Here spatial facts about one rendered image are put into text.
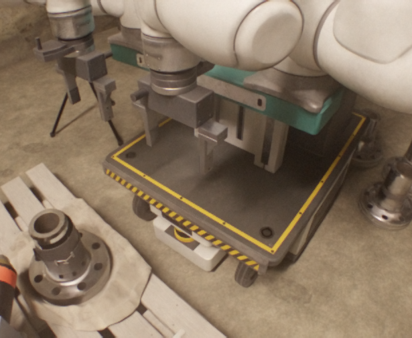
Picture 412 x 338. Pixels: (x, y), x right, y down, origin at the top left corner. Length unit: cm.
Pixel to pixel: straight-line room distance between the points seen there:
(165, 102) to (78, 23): 26
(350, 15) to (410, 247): 116
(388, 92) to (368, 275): 94
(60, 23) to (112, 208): 94
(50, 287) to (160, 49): 80
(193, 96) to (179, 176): 60
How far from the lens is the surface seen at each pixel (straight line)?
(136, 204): 128
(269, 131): 103
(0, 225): 139
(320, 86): 71
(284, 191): 106
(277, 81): 70
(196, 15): 31
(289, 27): 31
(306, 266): 130
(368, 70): 53
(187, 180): 107
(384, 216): 152
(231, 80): 77
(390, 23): 50
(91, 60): 71
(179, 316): 100
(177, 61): 49
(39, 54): 72
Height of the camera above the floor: 106
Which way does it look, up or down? 42 degrees down
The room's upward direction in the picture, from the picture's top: straight up
